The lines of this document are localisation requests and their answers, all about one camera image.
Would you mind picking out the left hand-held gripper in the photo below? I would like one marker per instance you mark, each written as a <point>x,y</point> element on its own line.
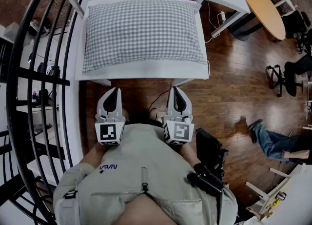
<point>109,131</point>

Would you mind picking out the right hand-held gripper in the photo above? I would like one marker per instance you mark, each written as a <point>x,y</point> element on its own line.
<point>179,131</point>

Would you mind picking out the grey checked pillowcase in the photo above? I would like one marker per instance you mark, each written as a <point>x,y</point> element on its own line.
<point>143,36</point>

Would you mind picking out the person's left forearm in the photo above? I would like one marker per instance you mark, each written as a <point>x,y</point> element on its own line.
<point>93,152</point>

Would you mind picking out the person's right forearm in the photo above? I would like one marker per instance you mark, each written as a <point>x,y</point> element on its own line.
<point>189,153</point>

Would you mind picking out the person's left shoe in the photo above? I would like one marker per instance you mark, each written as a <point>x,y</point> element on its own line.
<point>125,114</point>

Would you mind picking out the person's shoe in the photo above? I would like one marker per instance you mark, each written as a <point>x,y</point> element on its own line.
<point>154,114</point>
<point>125,114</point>

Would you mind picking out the person's right shoe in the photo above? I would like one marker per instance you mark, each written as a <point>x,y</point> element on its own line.
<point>154,114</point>

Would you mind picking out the person's beige vest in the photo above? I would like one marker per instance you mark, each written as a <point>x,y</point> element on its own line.
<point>146,158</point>

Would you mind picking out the black metal railing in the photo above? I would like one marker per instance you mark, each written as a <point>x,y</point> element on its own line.
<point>48,77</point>

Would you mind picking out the white power adapter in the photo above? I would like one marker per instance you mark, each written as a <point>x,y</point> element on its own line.
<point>223,15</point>

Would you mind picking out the black office chair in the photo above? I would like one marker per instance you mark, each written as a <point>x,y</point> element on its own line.
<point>292,24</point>
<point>290,77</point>

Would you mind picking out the round wooden table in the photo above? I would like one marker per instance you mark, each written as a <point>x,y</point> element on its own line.
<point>263,6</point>

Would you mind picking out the small silver can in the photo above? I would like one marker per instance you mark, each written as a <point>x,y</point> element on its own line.
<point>281,196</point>

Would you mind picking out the black clamp mount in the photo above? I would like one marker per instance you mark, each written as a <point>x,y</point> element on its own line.
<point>207,182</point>

